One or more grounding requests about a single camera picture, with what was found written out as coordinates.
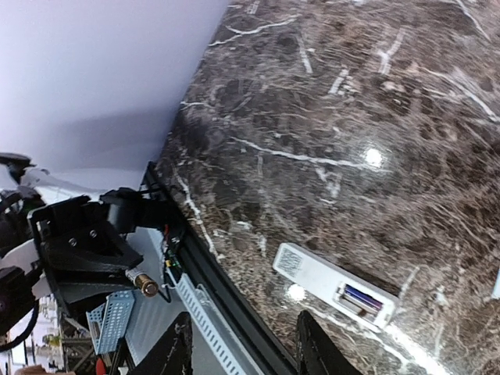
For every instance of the white cable duct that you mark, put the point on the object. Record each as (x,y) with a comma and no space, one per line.
(224,344)

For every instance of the black front rail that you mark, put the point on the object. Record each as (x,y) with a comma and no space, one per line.
(193,257)

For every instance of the white remote control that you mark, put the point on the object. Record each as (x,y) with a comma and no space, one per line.
(326,281)

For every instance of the blue battery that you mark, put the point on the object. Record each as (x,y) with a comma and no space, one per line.
(362,300)

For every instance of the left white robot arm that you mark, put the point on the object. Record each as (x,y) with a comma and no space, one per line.
(23,280)

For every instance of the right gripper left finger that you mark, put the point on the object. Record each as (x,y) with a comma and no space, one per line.
(172,354)

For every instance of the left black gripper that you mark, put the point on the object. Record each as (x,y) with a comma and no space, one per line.
(82,254)

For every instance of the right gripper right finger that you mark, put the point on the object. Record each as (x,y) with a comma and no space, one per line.
(316,354)

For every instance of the grey battery cover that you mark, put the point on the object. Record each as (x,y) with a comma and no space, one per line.
(495,292)

